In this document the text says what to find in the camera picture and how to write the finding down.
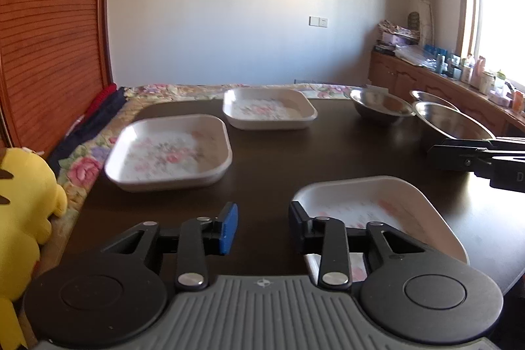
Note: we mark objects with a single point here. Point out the white floral square plate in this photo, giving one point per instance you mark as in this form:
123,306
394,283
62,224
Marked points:
168,153
266,108
385,206

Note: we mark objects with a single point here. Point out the red cloth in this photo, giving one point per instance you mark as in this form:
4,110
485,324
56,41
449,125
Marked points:
102,95

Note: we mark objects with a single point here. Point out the clear plastic bags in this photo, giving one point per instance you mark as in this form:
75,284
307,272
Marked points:
412,54

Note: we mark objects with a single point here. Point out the wide steel bowl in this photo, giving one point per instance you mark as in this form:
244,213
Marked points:
434,96
451,124

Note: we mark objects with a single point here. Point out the dark vase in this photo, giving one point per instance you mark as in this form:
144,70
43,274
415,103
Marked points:
413,21

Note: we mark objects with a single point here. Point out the wooden cabinet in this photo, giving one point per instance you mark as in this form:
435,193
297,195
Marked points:
410,77

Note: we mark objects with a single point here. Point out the white wall switch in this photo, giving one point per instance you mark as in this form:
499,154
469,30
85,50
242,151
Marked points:
318,21

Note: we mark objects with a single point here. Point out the navy cloth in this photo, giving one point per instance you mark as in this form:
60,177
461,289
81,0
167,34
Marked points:
94,124

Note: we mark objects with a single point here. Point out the window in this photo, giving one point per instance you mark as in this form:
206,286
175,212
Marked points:
500,13

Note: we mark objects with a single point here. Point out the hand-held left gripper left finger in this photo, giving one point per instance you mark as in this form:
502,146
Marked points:
229,229

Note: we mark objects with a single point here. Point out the stack of papers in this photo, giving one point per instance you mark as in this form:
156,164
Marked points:
396,34

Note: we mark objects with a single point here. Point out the row of toiletry bottles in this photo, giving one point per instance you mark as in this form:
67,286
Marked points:
471,71

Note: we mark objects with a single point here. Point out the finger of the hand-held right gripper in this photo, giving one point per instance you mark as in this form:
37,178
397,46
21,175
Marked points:
455,157
484,144

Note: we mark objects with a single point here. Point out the wooden louvered wardrobe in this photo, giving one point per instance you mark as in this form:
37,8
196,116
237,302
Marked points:
49,26

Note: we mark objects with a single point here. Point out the deep steel bowl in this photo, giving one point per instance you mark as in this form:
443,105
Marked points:
379,102

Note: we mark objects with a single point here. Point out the yellow plush toy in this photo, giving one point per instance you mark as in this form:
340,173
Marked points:
24,202

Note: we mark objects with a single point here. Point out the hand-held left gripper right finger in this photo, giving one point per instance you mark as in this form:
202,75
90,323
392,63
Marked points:
298,227

